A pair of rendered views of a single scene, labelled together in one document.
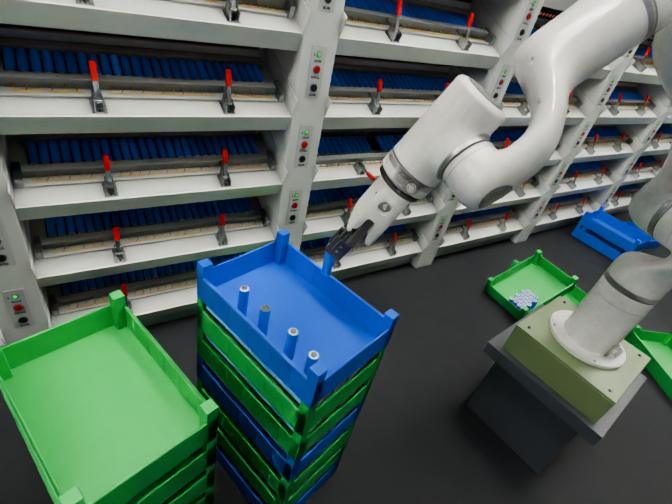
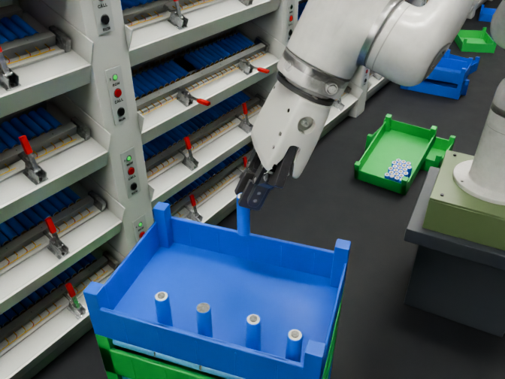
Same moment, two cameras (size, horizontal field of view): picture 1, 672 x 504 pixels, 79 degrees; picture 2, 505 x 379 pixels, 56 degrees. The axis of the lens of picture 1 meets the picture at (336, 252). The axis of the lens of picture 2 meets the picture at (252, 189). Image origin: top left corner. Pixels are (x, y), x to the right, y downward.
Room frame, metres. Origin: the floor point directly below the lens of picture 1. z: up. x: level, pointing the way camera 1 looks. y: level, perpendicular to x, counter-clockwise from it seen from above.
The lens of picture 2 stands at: (0.08, 0.14, 0.99)
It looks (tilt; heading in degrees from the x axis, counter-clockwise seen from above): 35 degrees down; 344
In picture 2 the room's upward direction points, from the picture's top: straight up
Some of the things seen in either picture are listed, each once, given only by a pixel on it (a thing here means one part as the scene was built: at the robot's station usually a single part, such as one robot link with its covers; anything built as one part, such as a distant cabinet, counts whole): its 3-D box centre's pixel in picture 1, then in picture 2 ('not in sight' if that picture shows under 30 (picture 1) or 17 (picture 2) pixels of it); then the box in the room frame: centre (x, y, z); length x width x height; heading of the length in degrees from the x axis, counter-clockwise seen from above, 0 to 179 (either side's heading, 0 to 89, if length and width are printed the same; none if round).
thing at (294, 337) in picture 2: (310, 367); (293, 351); (0.41, -0.01, 0.52); 0.02 x 0.02 x 0.06
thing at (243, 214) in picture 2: (329, 259); (243, 213); (0.58, 0.01, 0.60); 0.02 x 0.02 x 0.06
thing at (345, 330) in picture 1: (294, 304); (225, 286); (0.53, 0.05, 0.52); 0.30 x 0.20 x 0.08; 55
